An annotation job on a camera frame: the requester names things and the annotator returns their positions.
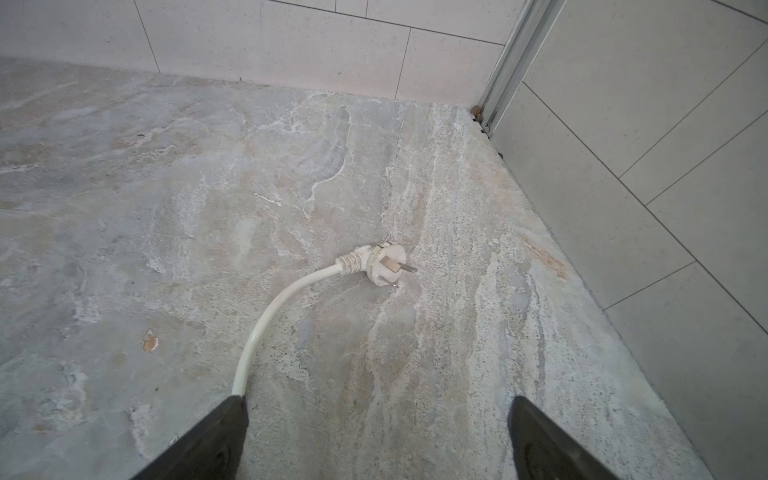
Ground white round plug with cable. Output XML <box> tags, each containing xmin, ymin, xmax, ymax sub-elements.
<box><xmin>231</xmin><ymin>242</ymin><xmax>417</xmax><ymax>396</ymax></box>

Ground metal corner wall profile right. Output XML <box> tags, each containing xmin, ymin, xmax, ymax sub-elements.
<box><xmin>472</xmin><ymin>0</ymin><xmax>566</xmax><ymax>138</ymax></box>

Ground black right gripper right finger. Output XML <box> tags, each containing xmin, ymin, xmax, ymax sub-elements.
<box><xmin>507</xmin><ymin>396</ymin><xmax>618</xmax><ymax>480</ymax></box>

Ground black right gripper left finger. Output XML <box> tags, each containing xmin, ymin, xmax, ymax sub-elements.
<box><xmin>133</xmin><ymin>395</ymin><xmax>249</xmax><ymax>480</ymax></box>

